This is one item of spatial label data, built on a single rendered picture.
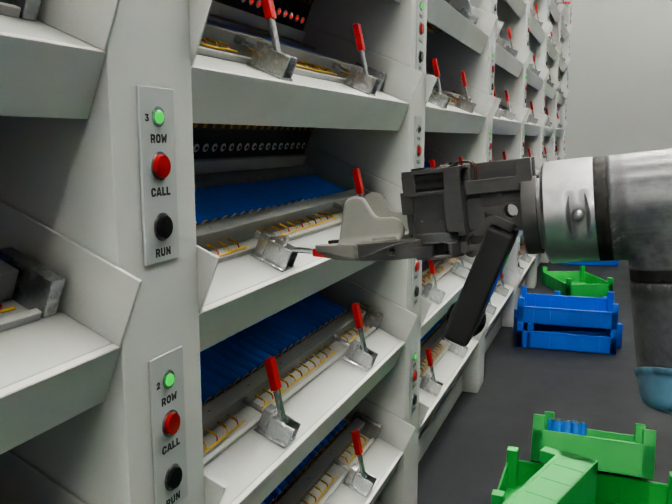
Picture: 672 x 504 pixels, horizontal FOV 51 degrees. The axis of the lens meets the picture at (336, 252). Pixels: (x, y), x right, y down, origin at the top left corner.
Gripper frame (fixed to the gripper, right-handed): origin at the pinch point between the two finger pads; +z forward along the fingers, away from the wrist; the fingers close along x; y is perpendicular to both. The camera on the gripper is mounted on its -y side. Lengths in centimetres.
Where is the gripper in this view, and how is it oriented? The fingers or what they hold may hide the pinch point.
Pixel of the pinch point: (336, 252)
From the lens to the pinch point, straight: 69.7
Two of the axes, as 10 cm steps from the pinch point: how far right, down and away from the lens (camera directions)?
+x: -3.7, 1.5, -9.2
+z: -9.2, 0.7, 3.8
